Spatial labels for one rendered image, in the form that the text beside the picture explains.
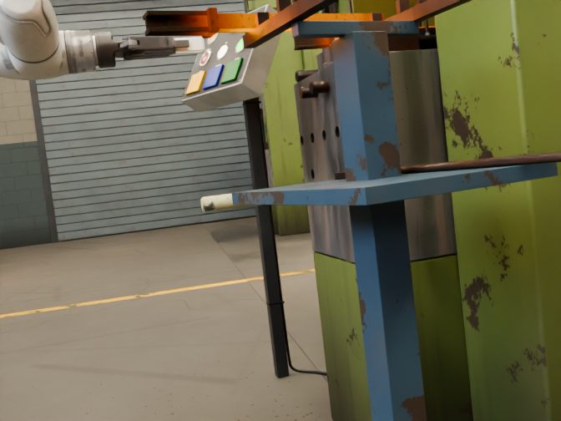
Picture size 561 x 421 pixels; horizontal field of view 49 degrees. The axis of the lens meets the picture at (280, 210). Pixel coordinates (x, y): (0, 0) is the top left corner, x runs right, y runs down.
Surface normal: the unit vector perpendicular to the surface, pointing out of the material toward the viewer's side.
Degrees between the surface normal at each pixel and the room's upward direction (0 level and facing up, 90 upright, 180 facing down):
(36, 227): 90
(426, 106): 90
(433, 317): 90
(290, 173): 90
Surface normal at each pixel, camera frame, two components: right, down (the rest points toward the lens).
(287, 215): 0.06, 0.06
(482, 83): -0.96, 0.13
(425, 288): 0.27, 0.04
